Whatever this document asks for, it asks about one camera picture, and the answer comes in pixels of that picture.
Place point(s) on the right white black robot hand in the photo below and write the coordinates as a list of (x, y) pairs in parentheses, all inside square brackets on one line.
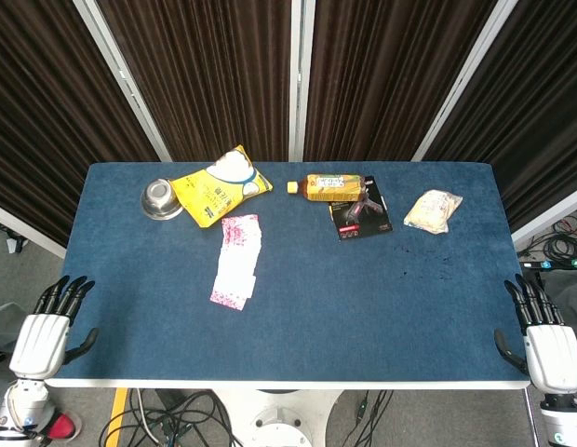
[(551, 356)]

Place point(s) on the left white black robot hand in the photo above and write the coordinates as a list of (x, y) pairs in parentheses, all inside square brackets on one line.
[(37, 344)]

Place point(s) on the pink white patterned packet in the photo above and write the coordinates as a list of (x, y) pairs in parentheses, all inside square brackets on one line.
[(239, 251)]

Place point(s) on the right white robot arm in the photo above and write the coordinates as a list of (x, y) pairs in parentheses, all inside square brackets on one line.
[(565, 419)]

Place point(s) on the red round object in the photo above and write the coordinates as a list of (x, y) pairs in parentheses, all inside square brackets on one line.
[(63, 426)]

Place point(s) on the black power strip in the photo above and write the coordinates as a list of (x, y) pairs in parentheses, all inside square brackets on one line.
[(556, 265)]

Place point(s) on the small white floor item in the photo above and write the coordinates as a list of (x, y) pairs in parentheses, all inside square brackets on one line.
[(12, 245)]

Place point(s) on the wrapped pale bread packet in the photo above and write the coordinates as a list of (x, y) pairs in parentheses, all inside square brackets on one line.
[(433, 210)]

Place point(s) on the stainless steel bowl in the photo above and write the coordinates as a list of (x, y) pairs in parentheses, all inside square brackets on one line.
[(160, 201)]

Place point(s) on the blue felt table cover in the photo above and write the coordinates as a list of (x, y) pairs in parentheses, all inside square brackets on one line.
[(339, 302)]

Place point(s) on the dark brown curtain panel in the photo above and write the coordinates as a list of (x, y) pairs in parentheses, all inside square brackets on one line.
[(51, 116), (535, 116), (209, 79), (386, 79)]

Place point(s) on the black glue gun package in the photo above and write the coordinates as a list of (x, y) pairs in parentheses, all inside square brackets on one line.
[(363, 219)]

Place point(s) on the yellow snack bag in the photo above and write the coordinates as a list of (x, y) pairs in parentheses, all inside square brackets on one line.
[(221, 188)]

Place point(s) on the yellow-capped tea bottle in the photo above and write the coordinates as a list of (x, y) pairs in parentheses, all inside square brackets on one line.
[(328, 187)]

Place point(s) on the white partition rail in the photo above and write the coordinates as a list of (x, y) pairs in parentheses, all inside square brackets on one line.
[(28, 230), (549, 215)]

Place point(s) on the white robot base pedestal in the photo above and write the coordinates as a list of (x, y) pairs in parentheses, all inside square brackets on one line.
[(274, 419)]

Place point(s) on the white partition post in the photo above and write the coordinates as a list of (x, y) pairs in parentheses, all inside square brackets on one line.
[(460, 88), (125, 84), (301, 79)]

